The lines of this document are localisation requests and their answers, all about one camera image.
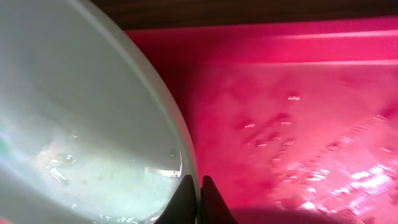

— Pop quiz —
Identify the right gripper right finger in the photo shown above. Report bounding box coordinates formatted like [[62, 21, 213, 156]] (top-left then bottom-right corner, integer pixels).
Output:
[[200, 175, 238, 224]]

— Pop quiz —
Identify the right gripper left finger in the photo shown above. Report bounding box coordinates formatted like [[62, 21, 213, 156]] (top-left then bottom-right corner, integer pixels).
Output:
[[155, 175, 197, 224]]

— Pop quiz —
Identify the white plate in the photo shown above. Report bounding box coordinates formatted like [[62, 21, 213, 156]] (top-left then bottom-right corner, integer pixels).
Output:
[[1, 0, 200, 224]]

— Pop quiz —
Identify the red plastic tray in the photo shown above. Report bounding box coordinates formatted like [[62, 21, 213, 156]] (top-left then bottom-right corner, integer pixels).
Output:
[[127, 16, 397, 223]]

